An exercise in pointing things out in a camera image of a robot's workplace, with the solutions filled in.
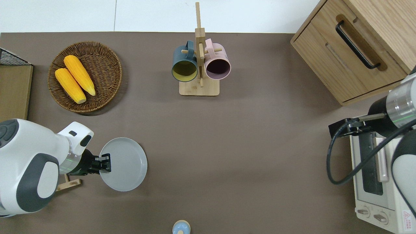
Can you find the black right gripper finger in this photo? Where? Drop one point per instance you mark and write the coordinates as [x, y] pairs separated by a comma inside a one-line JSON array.
[[360, 128], [339, 128]]

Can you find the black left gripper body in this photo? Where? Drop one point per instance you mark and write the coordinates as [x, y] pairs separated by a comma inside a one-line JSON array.
[[84, 164]]

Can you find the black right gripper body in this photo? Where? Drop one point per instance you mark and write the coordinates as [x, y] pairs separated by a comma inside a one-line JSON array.
[[380, 117]]

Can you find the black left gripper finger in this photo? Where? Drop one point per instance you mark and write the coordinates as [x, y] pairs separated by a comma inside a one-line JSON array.
[[104, 165]]

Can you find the gray round plate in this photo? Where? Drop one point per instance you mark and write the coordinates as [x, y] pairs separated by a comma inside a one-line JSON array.
[[128, 164]]

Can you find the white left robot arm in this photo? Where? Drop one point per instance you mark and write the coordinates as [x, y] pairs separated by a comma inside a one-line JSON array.
[[22, 156]]

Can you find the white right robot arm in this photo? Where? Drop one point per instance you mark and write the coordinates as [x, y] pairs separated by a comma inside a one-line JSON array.
[[401, 104]]

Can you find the low wooden plate rack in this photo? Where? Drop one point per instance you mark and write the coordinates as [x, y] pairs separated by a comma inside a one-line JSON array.
[[70, 183]]

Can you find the light wooden drawer cabinet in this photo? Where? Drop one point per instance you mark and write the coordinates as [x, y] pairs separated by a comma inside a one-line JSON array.
[[325, 58]]

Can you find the white toaster oven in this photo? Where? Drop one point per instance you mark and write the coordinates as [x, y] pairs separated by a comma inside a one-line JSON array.
[[373, 203]]

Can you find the yellow corn cob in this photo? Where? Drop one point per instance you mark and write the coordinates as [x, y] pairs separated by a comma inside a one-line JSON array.
[[70, 86], [79, 74]]

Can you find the white oven knob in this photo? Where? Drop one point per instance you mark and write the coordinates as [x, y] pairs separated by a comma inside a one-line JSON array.
[[364, 212], [381, 217]]

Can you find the brown wicker basket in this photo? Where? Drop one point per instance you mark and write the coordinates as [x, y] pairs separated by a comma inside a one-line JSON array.
[[104, 70]]

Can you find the light blue round container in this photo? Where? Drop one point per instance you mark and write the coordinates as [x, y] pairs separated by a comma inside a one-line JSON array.
[[181, 228]]

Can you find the brown table mat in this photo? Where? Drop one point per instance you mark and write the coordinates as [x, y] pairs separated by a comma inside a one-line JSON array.
[[227, 146]]

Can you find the wooden mug tree stand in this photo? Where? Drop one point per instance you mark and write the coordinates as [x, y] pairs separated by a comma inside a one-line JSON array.
[[199, 89]]

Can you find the dark teal mug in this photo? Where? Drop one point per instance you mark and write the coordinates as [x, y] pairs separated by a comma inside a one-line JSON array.
[[183, 60]]

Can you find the pink mug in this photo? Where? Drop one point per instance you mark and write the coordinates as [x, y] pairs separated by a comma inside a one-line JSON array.
[[217, 60]]

